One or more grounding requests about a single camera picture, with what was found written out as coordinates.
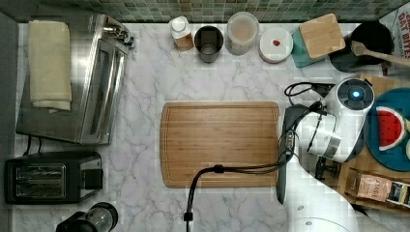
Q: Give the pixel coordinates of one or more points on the white round container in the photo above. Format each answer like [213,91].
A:
[275,45]

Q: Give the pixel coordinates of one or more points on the teal box bamboo lid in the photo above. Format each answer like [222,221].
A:
[313,40]

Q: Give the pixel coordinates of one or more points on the white lid spice jar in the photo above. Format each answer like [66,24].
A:
[181,33]

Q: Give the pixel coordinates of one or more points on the stainless toaster oven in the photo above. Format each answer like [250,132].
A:
[99,48]

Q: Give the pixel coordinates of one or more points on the black pot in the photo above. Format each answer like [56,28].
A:
[374,36]

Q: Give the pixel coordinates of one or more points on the folded beige towel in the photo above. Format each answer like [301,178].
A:
[49,56]

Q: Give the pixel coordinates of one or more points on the teal plate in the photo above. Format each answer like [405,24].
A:
[396,158]

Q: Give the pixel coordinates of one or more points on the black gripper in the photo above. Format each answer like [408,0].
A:
[322,167]

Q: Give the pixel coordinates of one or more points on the wooden spoon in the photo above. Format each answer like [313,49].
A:
[359,49]

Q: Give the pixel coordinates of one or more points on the wooden drawer cabinet top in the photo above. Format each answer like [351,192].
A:
[366,162]

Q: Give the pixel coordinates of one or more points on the black metal cup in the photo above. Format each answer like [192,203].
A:
[208,41]

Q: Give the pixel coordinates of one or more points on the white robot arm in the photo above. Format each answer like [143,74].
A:
[333,130]

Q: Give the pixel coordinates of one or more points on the oat bites cereal box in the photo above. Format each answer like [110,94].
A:
[398,22]

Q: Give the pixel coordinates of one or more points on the stash tea box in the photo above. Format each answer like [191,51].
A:
[378,189]

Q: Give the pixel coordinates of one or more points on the clear plastic lidded canister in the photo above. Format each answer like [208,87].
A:
[241,31]

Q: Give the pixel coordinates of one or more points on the bamboo cutting board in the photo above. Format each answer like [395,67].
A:
[200,134]

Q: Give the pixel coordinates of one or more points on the watermelon slice toy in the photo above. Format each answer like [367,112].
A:
[392,127]

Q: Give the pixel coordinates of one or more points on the black two-slot toaster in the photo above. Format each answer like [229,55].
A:
[53,178]

